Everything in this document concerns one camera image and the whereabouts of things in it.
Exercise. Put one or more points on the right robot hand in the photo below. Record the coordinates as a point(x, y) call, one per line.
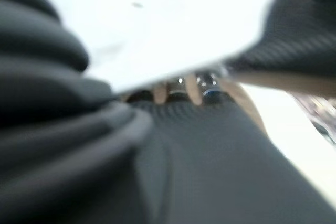
point(294, 37)

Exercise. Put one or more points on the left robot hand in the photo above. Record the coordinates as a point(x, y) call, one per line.
point(183, 169)

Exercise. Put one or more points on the white duvet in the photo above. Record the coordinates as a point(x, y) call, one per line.
point(157, 24)

